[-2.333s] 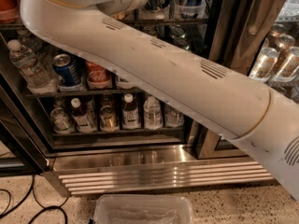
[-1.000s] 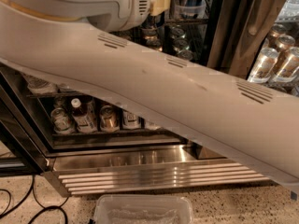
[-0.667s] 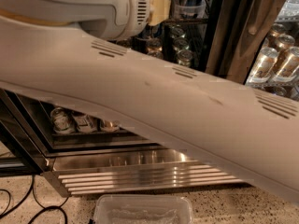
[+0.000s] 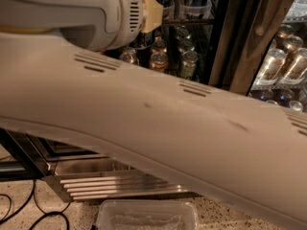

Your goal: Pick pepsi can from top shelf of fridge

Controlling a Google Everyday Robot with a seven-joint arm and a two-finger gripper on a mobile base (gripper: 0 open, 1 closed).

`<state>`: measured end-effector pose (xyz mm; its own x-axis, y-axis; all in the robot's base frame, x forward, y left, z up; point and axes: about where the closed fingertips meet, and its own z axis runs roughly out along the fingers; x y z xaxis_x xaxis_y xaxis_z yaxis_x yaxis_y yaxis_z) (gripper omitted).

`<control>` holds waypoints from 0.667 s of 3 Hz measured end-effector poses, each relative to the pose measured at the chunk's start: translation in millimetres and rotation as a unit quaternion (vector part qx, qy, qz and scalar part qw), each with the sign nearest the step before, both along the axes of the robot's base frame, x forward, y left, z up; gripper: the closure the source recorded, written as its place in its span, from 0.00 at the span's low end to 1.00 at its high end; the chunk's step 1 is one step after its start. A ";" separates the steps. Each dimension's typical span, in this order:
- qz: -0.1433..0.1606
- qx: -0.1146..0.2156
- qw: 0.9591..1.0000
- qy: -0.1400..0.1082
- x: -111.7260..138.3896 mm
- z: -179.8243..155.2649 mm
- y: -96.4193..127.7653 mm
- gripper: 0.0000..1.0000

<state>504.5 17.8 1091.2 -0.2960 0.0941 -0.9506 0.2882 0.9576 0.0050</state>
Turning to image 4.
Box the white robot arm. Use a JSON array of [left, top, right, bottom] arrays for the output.
[[0, 0, 307, 230]]

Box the dark red-blue can top shelf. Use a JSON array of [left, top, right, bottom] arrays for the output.
[[182, 0, 208, 19]]

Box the front white-green soda can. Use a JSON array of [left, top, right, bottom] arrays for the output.
[[119, 53, 139, 65]]

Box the front gold soda can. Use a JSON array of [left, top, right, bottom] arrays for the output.
[[149, 52, 169, 73]]

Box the front green soda can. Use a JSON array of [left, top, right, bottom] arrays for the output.
[[178, 51, 199, 80]]

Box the stainless steel fridge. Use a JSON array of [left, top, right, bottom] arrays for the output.
[[0, 0, 307, 203]]

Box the clear plastic bin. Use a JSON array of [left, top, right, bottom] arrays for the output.
[[96, 199, 199, 230]]

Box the black floor cable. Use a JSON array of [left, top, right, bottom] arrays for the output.
[[0, 179, 71, 230]]

